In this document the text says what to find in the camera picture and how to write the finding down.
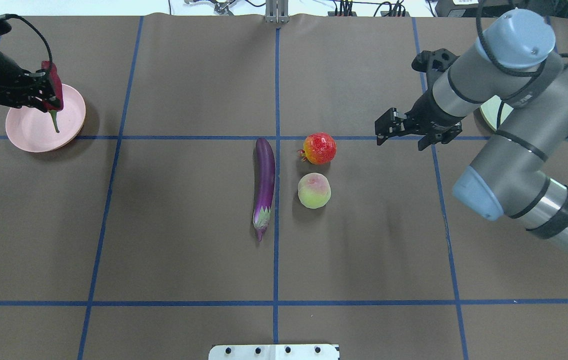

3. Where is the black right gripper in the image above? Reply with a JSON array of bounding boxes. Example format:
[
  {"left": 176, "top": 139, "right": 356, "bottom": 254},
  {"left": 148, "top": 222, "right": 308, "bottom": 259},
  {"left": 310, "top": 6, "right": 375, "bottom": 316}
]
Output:
[{"left": 375, "top": 89, "right": 463, "bottom": 151}]

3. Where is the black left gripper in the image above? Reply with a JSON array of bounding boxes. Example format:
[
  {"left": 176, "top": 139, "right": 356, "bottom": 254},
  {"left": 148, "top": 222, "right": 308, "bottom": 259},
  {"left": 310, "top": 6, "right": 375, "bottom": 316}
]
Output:
[{"left": 0, "top": 51, "right": 47, "bottom": 112}]

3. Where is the red chili pepper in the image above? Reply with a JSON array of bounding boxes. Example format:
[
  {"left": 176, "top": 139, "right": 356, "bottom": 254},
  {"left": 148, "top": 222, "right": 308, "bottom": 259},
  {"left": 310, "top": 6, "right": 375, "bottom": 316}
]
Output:
[{"left": 41, "top": 60, "right": 64, "bottom": 133}]

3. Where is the red yellow pomegranate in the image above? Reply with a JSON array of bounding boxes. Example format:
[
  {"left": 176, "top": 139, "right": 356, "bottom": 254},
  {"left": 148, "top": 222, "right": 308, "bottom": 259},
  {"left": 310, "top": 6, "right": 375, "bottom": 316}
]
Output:
[{"left": 297, "top": 132, "right": 337, "bottom": 166}]

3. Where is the green pink peach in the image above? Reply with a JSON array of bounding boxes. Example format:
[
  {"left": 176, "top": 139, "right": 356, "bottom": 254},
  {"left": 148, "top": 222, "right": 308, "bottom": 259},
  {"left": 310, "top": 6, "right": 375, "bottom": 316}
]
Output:
[{"left": 297, "top": 172, "right": 332, "bottom": 209}]

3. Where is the purple eggplant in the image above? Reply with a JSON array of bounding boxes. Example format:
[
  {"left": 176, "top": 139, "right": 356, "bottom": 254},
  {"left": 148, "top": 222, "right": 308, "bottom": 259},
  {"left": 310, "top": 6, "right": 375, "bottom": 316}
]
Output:
[{"left": 252, "top": 137, "right": 277, "bottom": 242}]

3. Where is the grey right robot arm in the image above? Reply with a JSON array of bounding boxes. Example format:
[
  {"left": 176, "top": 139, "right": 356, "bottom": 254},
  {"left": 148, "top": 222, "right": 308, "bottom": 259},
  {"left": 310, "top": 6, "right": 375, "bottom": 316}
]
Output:
[{"left": 374, "top": 7, "right": 568, "bottom": 253}]

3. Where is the pink plate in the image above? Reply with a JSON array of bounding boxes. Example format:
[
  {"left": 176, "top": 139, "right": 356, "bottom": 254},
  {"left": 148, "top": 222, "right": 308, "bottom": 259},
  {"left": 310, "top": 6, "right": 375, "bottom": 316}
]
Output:
[{"left": 5, "top": 84, "right": 86, "bottom": 153}]

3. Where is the green plate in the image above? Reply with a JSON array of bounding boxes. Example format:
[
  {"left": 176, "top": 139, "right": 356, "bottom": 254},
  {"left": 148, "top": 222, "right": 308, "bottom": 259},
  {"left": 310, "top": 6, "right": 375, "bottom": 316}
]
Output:
[{"left": 479, "top": 95, "right": 513, "bottom": 132}]

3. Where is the aluminium frame post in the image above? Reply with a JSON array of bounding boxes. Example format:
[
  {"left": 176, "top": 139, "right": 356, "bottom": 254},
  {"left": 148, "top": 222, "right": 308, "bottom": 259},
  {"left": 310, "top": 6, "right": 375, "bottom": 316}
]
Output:
[{"left": 265, "top": 0, "right": 290, "bottom": 24}]

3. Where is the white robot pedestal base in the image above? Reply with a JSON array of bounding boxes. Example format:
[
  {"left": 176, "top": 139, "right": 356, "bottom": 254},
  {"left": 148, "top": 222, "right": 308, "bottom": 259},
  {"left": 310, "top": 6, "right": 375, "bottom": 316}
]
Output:
[{"left": 208, "top": 343, "right": 341, "bottom": 360}]

